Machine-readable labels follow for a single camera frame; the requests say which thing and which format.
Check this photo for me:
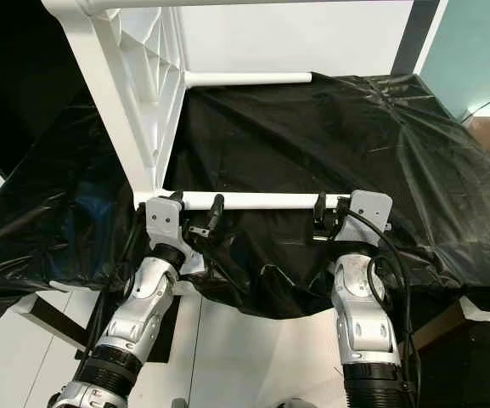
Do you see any thin black wall cable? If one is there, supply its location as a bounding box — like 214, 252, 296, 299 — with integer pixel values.
459, 88, 490, 125

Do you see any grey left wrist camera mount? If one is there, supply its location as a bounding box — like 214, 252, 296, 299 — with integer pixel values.
146, 196, 185, 248

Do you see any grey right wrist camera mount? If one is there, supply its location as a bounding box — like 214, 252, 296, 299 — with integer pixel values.
349, 189, 395, 233

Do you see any white plastic table leg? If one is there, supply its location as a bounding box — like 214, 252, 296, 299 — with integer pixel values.
183, 71, 314, 87
87, 0, 420, 9
136, 190, 352, 213

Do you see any dark table support bar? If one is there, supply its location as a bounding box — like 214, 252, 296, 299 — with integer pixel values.
28, 293, 105, 360

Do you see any black plastic cover sheet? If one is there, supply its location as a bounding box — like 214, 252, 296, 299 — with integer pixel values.
0, 71, 490, 321

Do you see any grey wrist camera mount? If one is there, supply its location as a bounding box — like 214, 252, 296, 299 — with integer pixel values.
349, 189, 395, 233
146, 196, 185, 248

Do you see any white plastic table top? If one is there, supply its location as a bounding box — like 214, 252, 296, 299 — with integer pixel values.
41, 0, 189, 213

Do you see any black door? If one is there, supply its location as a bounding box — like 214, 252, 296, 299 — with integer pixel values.
0, 0, 105, 186

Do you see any black vertical wall strip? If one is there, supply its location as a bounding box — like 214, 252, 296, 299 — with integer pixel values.
389, 0, 446, 76

